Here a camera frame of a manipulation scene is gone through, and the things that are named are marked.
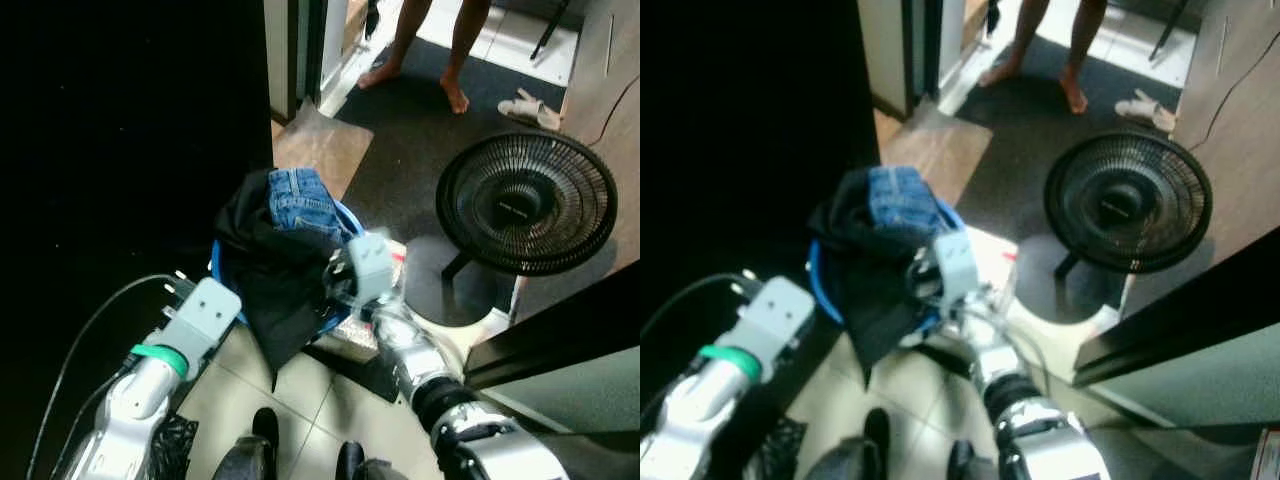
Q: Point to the black garment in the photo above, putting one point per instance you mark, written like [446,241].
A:
[870,300]
[280,290]

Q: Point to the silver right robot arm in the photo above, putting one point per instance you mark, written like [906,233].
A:
[470,440]
[1040,440]

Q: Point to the white cardboard box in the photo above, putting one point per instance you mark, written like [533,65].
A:
[995,260]
[398,262]

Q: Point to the blue denim jeans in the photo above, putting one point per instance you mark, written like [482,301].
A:
[905,200]
[305,205]

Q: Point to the blue laundry basket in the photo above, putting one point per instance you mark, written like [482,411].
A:
[214,265]
[813,270]

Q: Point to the brown cardboard sheet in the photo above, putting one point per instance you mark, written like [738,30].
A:
[320,150]
[930,150]

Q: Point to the dark grey floor mat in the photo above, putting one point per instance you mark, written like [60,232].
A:
[400,160]
[1010,150]

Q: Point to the white fan base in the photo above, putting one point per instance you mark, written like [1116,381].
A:
[470,325]
[1060,330]

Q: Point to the black right robot foot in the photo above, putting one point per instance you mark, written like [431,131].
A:
[360,465]
[965,465]

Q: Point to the black robot foot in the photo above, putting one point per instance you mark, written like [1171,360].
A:
[860,450]
[250,450]
[965,465]
[360,465]

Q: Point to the black left robot foot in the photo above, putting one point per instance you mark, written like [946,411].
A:
[860,450]
[250,450]

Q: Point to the black round floor fan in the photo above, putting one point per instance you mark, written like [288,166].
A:
[525,205]
[1128,205]

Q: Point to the black door edge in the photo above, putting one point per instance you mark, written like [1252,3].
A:
[560,330]
[1180,320]

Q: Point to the barefoot person legs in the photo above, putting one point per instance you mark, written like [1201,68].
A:
[465,50]
[1085,50]

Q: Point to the black tripod leg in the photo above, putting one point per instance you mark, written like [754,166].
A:
[550,30]
[1170,30]

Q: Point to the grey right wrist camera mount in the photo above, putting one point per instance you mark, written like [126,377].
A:
[958,265]
[372,265]

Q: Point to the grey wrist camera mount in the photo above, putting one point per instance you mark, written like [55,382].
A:
[958,265]
[775,320]
[372,265]
[200,320]

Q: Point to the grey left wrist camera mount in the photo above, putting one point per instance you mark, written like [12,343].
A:
[775,320]
[200,320]

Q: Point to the white and black door frame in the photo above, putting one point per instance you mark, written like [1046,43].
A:
[300,50]
[905,50]

